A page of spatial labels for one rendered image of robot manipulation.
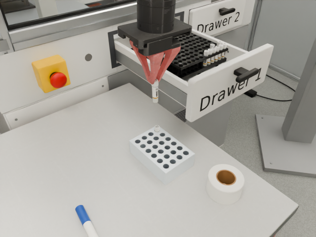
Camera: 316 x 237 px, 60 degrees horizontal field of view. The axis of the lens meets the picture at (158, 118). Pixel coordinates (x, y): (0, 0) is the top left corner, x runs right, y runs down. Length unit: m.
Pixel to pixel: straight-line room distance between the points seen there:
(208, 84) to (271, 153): 1.21
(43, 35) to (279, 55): 2.23
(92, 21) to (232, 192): 0.54
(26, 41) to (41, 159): 0.27
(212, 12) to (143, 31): 0.66
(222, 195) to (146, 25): 0.33
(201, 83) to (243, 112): 1.52
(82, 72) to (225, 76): 0.40
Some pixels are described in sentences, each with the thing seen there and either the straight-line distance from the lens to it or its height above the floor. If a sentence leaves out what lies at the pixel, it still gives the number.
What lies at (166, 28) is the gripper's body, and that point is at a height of 1.07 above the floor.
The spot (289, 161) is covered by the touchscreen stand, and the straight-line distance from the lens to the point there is 1.77.
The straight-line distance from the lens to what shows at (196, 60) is 0.72.
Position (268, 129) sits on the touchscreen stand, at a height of 0.04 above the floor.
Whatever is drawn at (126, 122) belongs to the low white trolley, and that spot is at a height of 0.76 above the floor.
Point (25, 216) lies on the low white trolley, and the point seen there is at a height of 0.76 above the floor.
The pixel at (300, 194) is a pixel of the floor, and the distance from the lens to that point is 1.68.
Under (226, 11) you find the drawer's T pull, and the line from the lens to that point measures 1.06.
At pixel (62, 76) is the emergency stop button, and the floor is 0.89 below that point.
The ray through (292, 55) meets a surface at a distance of 2.61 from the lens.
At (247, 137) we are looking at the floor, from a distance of 1.89.
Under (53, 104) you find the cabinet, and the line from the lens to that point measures 0.82.
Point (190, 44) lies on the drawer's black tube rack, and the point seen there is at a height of 0.90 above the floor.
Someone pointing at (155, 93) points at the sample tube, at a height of 0.95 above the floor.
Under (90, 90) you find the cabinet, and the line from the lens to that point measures 0.85.
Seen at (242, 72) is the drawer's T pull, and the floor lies 0.91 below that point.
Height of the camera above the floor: 1.22
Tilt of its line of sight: 39 degrees down
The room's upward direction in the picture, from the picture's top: straight up
